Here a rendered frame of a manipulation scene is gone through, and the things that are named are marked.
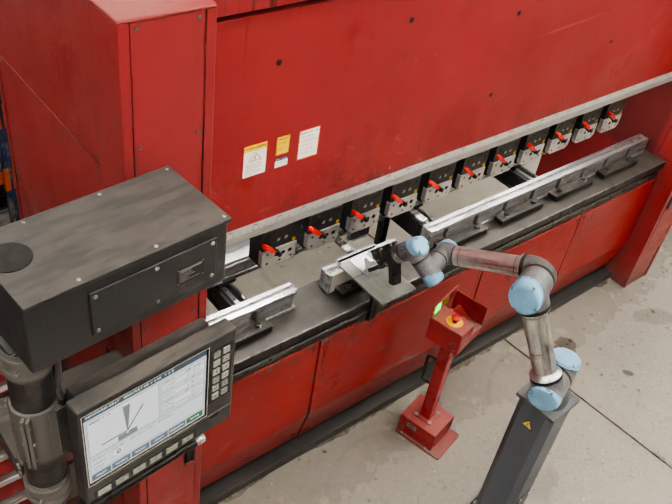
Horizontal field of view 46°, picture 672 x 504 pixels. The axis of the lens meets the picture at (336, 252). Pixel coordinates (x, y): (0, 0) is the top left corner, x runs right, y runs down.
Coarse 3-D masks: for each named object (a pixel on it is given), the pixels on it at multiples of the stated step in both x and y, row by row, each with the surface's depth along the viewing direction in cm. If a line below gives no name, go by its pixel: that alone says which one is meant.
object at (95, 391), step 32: (224, 320) 202; (160, 352) 191; (192, 352) 193; (224, 352) 202; (96, 384) 185; (128, 384) 183; (224, 384) 211; (64, 416) 189; (224, 416) 221; (64, 448) 196; (160, 448) 206; (96, 480) 194
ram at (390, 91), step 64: (320, 0) 229; (384, 0) 244; (448, 0) 263; (512, 0) 285; (576, 0) 311; (640, 0) 342; (256, 64) 226; (320, 64) 242; (384, 64) 261; (448, 64) 283; (512, 64) 308; (576, 64) 339; (640, 64) 377; (256, 128) 241; (320, 128) 259; (384, 128) 281; (448, 128) 306; (512, 128) 336; (256, 192) 258; (320, 192) 279
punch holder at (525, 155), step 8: (544, 128) 354; (528, 136) 348; (536, 136) 353; (544, 136) 358; (520, 144) 353; (536, 144) 357; (544, 144) 361; (520, 152) 355; (528, 152) 356; (520, 160) 356; (528, 160) 360
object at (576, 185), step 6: (576, 180) 406; (588, 180) 408; (564, 186) 401; (570, 186) 401; (576, 186) 402; (582, 186) 404; (552, 192) 395; (564, 192) 396; (570, 192) 399; (552, 198) 395; (558, 198) 394
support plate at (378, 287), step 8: (344, 264) 318; (352, 264) 318; (352, 272) 314; (360, 272) 315; (384, 272) 317; (360, 280) 311; (368, 280) 312; (376, 280) 313; (384, 280) 313; (368, 288) 308; (376, 288) 309; (384, 288) 310; (392, 288) 310; (400, 288) 311; (408, 288) 312; (376, 296) 306; (384, 296) 306; (392, 296) 307; (400, 296) 308; (384, 304) 304
